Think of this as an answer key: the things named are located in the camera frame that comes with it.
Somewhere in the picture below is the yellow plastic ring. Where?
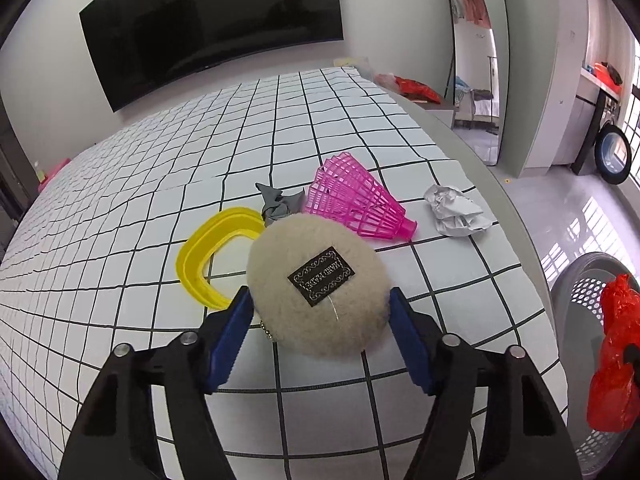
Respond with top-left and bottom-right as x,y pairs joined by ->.
176,206 -> 265,310

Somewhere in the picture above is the grey counter cabinet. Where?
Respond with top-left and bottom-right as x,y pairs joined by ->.
547,67 -> 623,168

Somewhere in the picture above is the crumpled white paper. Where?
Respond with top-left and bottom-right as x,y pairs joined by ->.
423,184 -> 493,237

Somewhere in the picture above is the grey perforated laundry basket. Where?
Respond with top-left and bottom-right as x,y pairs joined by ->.
550,251 -> 640,478

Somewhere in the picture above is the standing floor mirror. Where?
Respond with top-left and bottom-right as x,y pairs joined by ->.
441,0 -> 510,167

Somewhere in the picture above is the low grey cabinet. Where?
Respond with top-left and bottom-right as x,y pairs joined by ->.
407,97 -> 457,128

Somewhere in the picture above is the dark wooden cabinet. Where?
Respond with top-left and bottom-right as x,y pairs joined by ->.
0,95 -> 31,251

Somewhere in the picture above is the black wall television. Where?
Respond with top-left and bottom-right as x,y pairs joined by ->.
79,0 -> 346,113

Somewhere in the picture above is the large red plastic bag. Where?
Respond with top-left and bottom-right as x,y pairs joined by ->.
586,274 -> 640,433

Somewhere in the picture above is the pink plastic mesh cone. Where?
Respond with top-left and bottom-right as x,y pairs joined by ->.
301,151 -> 418,243

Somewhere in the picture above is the pink object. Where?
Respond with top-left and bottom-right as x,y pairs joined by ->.
37,157 -> 72,193

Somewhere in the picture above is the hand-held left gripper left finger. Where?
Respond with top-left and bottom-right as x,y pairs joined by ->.
57,285 -> 256,480

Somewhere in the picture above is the black window grille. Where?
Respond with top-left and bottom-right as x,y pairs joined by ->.
627,35 -> 640,186

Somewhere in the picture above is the beige fluffy round pouch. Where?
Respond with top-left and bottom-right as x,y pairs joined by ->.
246,215 -> 390,358

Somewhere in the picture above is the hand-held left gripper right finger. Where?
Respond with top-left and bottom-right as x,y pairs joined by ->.
389,287 -> 583,480

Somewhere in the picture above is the washing machine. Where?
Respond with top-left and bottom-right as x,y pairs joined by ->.
572,95 -> 633,186

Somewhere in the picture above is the orange basin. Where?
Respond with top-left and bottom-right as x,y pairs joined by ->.
592,61 -> 623,86

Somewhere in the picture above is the grey crumpled cloth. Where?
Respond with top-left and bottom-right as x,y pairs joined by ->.
255,182 -> 306,227

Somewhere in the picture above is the small red plastic bag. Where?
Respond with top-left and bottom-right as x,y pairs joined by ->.
392,76 -> 443,103

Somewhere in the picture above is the tall white wardrobe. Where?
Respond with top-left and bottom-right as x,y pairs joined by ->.
500,0 -> 596,178

